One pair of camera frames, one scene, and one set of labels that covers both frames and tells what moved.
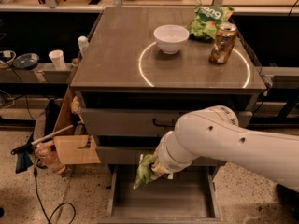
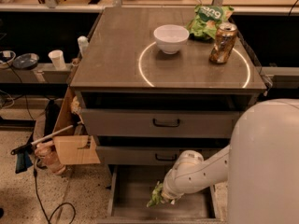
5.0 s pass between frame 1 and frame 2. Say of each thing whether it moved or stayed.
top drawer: stayed
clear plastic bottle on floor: stayed
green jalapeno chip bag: moved
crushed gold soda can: stayed
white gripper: moved
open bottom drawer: stayed
